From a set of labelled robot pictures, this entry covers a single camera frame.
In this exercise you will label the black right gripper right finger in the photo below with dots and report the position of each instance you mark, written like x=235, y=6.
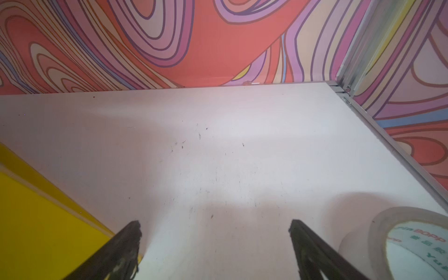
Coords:
x=316, y=260

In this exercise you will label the aluminium frame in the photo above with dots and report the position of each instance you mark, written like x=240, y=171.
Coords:
x=395, y=75

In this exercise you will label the yellow wooden shelf unit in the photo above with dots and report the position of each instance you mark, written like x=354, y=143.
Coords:
x=45, y=235

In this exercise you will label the clear packing tape roll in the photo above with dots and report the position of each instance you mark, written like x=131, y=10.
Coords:
x=401, y=243

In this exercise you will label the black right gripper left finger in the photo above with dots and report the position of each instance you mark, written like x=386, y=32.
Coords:
x=116, y=260

